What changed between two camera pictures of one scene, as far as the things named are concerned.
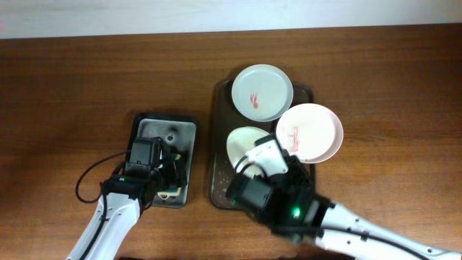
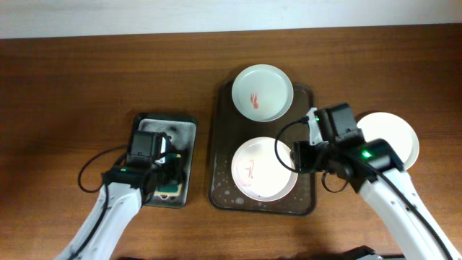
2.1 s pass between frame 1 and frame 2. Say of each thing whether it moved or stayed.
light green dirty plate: stayed
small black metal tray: stayed
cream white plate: moved
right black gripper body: moved
